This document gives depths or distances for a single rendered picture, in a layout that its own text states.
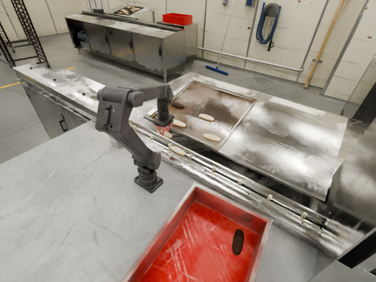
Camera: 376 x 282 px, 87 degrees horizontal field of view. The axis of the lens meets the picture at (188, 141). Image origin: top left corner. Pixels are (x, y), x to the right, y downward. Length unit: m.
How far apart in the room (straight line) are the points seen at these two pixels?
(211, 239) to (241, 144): 0.51
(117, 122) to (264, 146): 0.78
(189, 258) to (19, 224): 0.67
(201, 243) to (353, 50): 3.74
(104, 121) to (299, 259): 0.80
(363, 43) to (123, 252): 3.96
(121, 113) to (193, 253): 0.54
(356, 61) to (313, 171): 3.20
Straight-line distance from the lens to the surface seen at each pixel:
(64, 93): 1.71
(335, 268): 0.77
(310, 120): 1.35
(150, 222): 0.87
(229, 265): 0.82
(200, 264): 0.80
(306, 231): 0.93
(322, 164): 1.14
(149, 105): 1.57
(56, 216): 1.01
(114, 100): 0.58
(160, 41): 3.73
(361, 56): 4.13
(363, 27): 4.07
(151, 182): 0.94
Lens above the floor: 1.58
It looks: 39 degrees down
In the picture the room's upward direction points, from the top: 2 degrees clockwise
